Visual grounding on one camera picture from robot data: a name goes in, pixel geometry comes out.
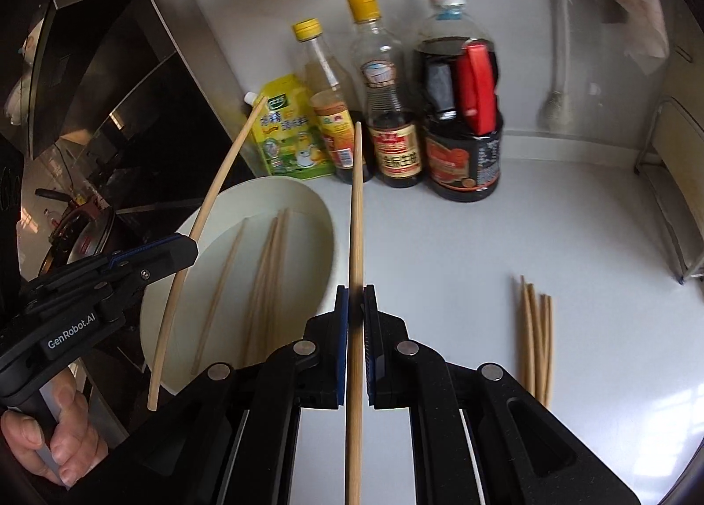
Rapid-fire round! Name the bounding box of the black frying pan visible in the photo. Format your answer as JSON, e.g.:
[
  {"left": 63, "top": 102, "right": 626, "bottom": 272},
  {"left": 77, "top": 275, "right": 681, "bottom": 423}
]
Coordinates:
[{"left": 36, "top": 187, "right": 92, "bottom": 205}]

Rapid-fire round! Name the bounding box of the yellow seasoning pouch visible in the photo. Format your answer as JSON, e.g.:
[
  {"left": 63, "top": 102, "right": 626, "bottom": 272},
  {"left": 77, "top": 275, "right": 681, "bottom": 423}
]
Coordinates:
[{"left": 243, "top": 73, "right": 336, "bottom": 179}]

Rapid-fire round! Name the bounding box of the large dark bottle red handle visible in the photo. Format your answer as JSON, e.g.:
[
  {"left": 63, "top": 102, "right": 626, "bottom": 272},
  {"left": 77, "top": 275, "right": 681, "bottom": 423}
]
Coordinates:
[{"left": 414, "top": 0, "right": 504, "bottom": 203}]

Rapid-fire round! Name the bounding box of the metal board rack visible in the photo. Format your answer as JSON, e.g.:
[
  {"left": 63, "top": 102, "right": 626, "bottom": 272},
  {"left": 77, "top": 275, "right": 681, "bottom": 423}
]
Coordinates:
[{"left": 632, "top": 95, "right": 704, "bottom": 286}]

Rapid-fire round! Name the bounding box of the pot with glass lid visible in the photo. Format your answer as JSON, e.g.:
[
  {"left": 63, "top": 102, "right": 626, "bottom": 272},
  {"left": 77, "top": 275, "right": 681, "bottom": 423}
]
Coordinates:
[{"left": 38, "top": 202, "right": 138, "bottom": 275}]

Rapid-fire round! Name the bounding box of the person's left hand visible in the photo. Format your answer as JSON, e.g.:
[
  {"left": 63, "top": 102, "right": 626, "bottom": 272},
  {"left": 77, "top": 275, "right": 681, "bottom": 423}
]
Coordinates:
[{"left": 0, "top": 367, "right": 111, "bottom": 489}]

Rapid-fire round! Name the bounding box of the slim vinegar bottle yellow cap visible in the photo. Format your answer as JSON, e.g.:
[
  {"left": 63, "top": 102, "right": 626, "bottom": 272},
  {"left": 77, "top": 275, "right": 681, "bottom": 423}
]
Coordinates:
[{"left": 291, "top": 18, "right": 375, "bottom": 184}]

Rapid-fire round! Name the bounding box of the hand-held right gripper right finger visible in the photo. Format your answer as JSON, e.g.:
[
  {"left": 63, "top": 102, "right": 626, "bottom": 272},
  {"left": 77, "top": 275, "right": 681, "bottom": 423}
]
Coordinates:
[{"left": 363, "top": 285, "right": 642, "bottom": 505}]

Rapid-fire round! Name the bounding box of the white round bowl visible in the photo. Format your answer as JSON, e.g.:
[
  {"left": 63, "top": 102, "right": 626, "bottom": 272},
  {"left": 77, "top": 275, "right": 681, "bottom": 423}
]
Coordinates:
[{"left": 139, "top": 176, "right": 336, "bottom": 396}]

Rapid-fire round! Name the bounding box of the soy sauce bottle yellow cap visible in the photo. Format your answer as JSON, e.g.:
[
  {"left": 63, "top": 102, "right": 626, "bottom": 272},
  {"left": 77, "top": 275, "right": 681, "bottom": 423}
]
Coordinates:
[{"left": 346, "top": 0, "right": 424, "bottom": 190}]

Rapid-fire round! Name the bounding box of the black steel range hood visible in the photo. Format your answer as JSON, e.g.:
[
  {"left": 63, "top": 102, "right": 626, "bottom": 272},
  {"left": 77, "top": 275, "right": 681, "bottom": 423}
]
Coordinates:
[{"left": 22, "top": 0, "right": 259, "bottom": 209}]

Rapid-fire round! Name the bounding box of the white plastic bundle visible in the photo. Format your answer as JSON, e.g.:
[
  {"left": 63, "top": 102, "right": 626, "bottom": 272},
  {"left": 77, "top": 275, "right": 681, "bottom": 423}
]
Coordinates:
[{"left": 3, "top": 15, "right": 48, "bottom": 126}]

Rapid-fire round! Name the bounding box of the light wooden chopstick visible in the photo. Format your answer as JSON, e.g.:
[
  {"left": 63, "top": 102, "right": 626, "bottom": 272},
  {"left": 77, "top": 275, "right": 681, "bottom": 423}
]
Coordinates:
[
  {"left": 190, "top": 220, "right": 248, "bottom": 377},
  {"left": 147, "top": 96, "right": 269, "bottom": 411},
  {"left": 242, "top": 216, "right": 279, "bottom": 366},
  {"left": 345, "top": 121, "right": 365, "bottom": 505}
]

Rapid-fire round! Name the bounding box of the white bottle brush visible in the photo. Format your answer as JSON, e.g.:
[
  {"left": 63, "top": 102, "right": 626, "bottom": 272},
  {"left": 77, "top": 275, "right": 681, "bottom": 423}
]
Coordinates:
[{"left": 536, "top": 0, "right": 573, "bottom": 132}]

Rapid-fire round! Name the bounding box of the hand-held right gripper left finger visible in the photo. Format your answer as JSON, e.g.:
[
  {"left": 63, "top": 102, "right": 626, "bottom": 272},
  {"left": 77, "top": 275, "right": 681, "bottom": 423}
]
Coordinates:
[{"left": 107, "top": 288, "right": 350, "bottom": 505}]

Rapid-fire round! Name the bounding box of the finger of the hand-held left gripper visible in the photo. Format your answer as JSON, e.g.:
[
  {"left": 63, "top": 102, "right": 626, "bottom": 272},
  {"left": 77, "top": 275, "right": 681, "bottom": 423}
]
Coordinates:
[
  {"left": 118, "top": 234, "right": 200, "bottom": 297},
  {"left": 106, "top": 237, "right": 183, "bottom": 271}
]

